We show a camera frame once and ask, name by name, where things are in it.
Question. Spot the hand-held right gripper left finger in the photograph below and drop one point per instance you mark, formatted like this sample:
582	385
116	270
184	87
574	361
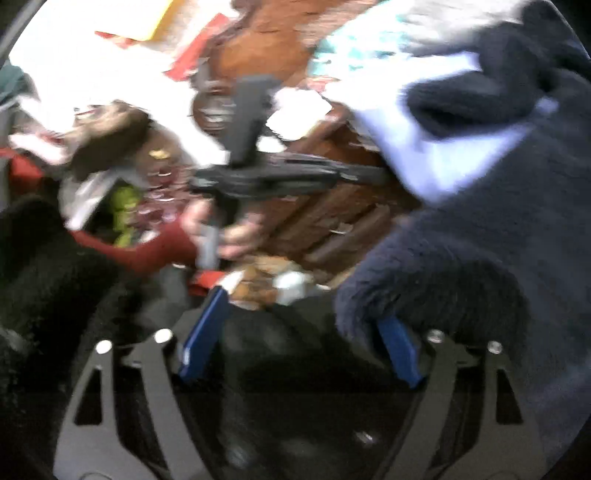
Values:
202	333

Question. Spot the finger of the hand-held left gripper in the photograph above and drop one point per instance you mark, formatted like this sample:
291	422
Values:
355	173

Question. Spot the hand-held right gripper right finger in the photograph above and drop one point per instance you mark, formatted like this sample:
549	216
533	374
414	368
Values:
400	353

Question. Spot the dark navy fleece garment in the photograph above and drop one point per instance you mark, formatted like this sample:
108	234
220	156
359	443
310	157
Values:
466	221

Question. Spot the person's left forearm red sleeve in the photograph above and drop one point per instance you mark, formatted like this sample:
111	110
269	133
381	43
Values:
143	251

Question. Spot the person's left hand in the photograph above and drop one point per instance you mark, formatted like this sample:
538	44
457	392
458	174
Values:
238	237

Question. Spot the brown wooden furniture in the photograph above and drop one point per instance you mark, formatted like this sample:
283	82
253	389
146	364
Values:
323	217

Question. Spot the white crumpled paper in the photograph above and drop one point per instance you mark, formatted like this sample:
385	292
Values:
295	286

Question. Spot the red and yellow paper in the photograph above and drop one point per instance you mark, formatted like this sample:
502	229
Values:
184	50

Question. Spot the teal printed cloth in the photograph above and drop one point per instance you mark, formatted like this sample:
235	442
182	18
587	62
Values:
355	44

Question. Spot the dark brown fuzzy cloth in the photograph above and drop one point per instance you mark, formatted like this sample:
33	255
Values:
111	138

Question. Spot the green crumpled item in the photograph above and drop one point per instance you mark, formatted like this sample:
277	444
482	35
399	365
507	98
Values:
123	207

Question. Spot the black fuzzy cloth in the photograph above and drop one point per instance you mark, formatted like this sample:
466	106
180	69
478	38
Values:
51	277

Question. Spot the red cloth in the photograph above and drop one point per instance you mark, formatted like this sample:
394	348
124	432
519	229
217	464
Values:
25	173

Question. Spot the dark green cloth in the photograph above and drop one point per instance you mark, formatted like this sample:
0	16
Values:
14	85

